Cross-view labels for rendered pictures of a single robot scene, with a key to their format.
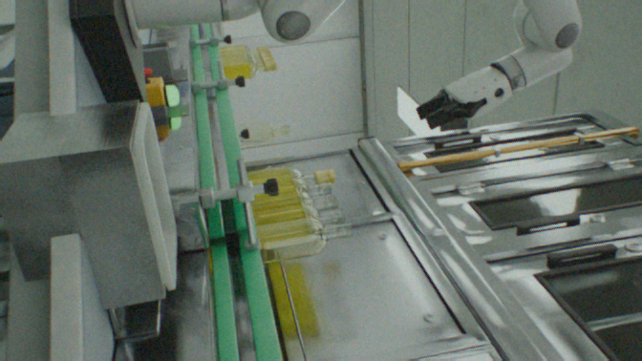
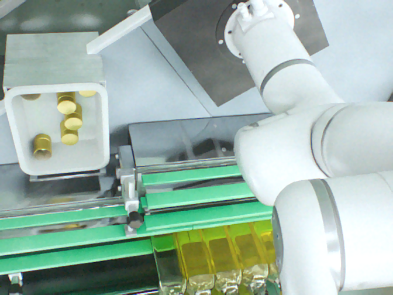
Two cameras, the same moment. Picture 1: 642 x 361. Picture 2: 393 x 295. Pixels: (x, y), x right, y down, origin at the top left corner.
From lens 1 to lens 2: 98 cm
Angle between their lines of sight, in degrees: 64
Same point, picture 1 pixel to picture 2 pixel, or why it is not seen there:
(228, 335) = (23, 222)
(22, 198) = not seen: hidden behind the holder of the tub
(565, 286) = not seen: outside the picture
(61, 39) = (144, 12)
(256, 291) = (68, 236)
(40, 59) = not seen: hidden behind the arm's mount
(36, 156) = (9, 50)
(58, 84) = (108, 33)
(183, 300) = (59, 190)
